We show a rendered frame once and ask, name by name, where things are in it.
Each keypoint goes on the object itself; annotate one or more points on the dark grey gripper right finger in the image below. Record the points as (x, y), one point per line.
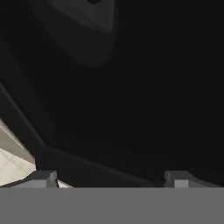
(175, 178)

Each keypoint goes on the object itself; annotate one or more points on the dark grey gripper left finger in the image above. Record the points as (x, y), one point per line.
(43, 178)

